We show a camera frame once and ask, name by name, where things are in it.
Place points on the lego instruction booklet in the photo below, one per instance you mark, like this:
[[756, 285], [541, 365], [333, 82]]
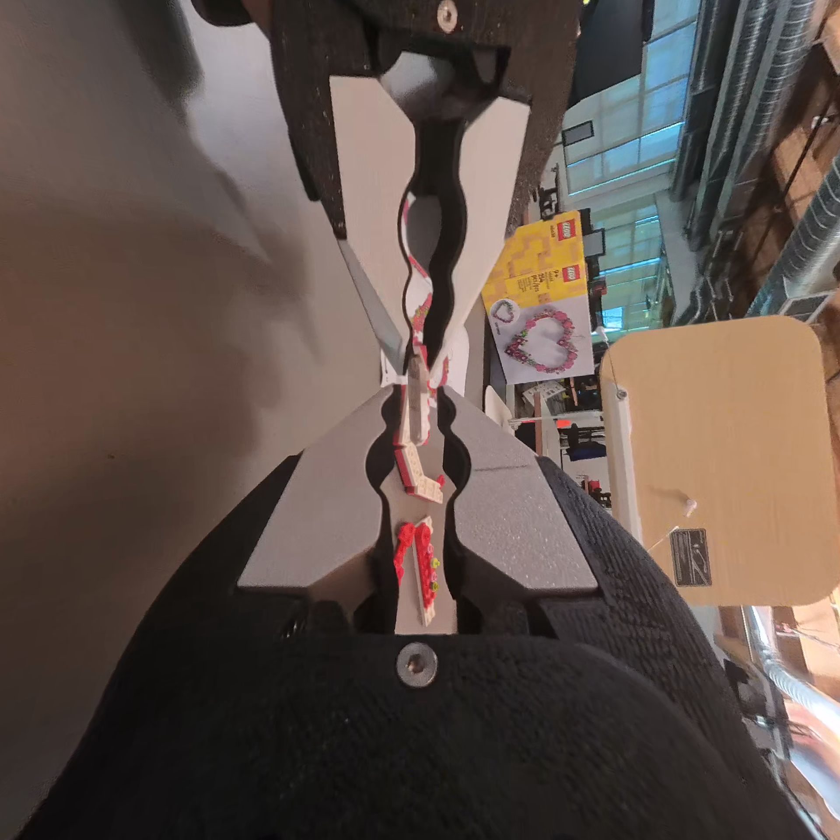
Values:
[[420, 298]]

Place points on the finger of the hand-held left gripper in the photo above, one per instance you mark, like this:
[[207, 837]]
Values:
[[489, 184], [367, 164]]

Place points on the silver ventilation duct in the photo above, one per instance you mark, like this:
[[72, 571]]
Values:
[[800, 249], [741, 98]]

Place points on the lego assembly with flower studs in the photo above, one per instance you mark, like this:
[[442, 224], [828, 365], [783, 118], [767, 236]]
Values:
[[426, 577]]

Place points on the yellow lego set box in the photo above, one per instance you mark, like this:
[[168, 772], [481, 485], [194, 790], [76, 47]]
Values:
[[538, 262]]

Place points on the black monitor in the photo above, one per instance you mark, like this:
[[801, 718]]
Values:
[[610, 46]]

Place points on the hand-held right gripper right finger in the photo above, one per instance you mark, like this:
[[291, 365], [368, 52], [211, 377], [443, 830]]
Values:
[[518, 525]]

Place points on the light wooden table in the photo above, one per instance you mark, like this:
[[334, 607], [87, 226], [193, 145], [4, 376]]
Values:
[[722, 426]]

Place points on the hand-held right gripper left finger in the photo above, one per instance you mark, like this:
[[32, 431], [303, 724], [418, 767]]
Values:
[[315, 525]]

